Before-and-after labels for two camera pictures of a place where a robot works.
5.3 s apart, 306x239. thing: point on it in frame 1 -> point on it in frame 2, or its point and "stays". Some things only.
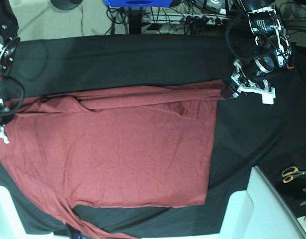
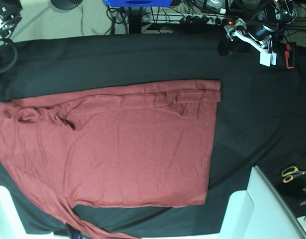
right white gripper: x=268 y=94 -> x=267 y=57
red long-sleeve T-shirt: x=148 y=146 stays
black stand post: x=135 y=17 stays
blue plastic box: x=139 y=3 stays
